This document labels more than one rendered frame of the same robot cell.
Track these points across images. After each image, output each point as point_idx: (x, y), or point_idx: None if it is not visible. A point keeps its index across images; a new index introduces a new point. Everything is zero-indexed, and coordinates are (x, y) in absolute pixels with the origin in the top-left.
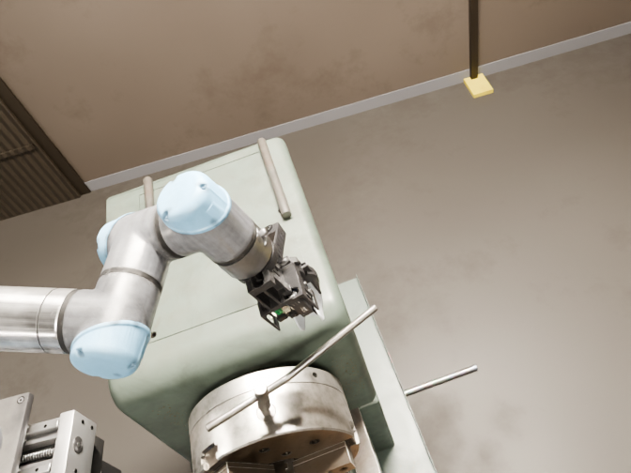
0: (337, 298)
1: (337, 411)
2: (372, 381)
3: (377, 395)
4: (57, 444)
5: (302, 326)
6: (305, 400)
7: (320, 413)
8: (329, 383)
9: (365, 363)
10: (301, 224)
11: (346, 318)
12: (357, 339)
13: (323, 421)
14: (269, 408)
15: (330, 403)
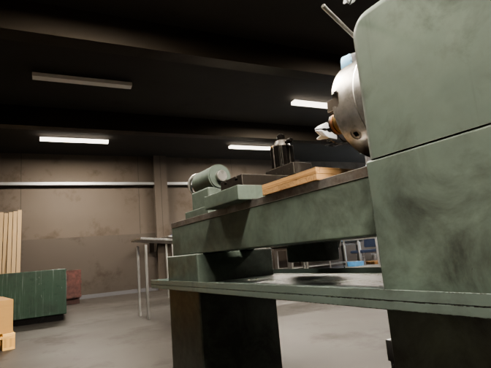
0: (363, 12)
1: (341, 78)
2: (370, 138)
3: (370, 161)
4: None
5: (344, 1)
6: (353, 62)
7: (343, 69)
8: (356, 70)
9: (364, 100)
10: None
11: (354, 28)
12: (359, 60)
13: (340, 71)
14: None
15: (345, 72)
